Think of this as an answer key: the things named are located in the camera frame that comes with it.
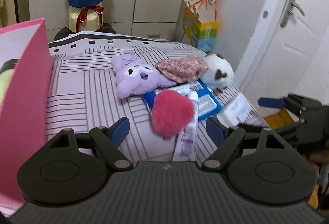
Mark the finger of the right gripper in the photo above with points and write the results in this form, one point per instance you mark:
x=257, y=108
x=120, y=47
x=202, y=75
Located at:
x=271, y=102
x=259, y=127

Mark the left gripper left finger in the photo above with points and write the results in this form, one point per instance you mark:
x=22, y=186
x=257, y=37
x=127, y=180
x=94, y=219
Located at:
x=106, y=141

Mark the white door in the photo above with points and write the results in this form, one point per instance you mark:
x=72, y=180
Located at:
x=293, y=59

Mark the floral pink cloth pouch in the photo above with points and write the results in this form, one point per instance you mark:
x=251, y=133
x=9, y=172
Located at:
x=184, y=70

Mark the colourful paper gift bag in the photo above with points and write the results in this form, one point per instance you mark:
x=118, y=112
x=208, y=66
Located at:
x=200, y=23

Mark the pink fluffy pompom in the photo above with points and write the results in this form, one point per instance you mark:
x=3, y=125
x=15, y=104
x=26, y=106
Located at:
x=171, y=112

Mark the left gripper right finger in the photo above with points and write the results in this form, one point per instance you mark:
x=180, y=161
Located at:
x=228, y=141

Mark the pink cardboard box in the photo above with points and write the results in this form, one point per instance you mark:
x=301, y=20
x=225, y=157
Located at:
x=23, y=109

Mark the blue white packet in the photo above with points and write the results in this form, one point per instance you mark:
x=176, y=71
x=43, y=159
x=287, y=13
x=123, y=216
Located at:
x=208, y=105

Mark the striped tablecloth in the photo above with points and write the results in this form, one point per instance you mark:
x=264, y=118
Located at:
x=83, y=91

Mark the purple plush toy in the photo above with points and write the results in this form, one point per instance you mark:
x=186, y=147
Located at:
x=135, y=77

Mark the white blue small box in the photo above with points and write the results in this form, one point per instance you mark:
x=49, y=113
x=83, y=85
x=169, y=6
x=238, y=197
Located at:
x=235, y=112

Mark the silver door handle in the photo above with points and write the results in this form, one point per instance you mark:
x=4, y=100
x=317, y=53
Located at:
x=288, y=11

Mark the green yarn ball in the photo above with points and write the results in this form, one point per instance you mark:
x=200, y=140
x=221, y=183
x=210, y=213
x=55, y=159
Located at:
x=5, y=79

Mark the white purple tube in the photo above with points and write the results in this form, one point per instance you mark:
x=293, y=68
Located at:
x=186, y=142

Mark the white plush cat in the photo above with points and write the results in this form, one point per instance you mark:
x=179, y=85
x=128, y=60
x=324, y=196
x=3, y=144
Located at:
x=219, y=74

